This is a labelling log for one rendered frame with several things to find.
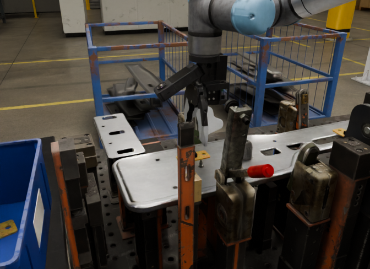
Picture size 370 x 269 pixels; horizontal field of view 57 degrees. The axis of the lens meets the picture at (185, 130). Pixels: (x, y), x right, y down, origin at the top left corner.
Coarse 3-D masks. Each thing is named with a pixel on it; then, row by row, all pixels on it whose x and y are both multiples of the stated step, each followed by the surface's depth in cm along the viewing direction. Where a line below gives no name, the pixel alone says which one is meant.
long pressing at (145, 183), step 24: (216, 144) 94; (264, 144) 94; (288, 144) 94; (120, 168) 82; (144, 168) 82; (168, 168) 82; (216, 168) 82; (288, 168) 82; (120, 192) 75; (144, 192) 73; (168, 192) 73
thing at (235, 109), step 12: (228, 108) 63; (240, 108) 60; (228, 120) 61; (240, 120) 59; (228, 132) 62; (240, 132) 62; (228, 144) 63; (240, 144) 64; (228, 156) 64; (240, 156) 65; (228, 168) 66; (240, 168) 67
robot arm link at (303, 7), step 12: (288, 0) 68; (300, 0) 66; (312, 0) 64; (324, 0) 63; (336, 0) 62; (348, 0) 61; (288, 12) 69; (300, 12) 68; (312, 12) 67; (276, 24) 70; (288, 24) 74
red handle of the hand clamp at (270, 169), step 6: (252, 168) 58; (258, 168) 56; (264, 168) 55; (270, 168) 55; (228, 174) 67; (234, 174) 65; (240, 174) 63; (246, 174) 61; (252, 174) 58; (258, 174) 56; (264, 174) 55; (270, 174) 55
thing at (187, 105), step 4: (188, 100) 84; (188, 104) 84; (192, 104) 84; (184, 108) 87; (188, 108) 84; (192, 108) 84; (196, 108) 87; (184, 112) 87; (188, 112) 85; (192, 112) 86; (196, 112) 88; (184, 116) 88; (188, 116) 86; (192, 116) 87; (184, 120) 88; (188, 120) 87
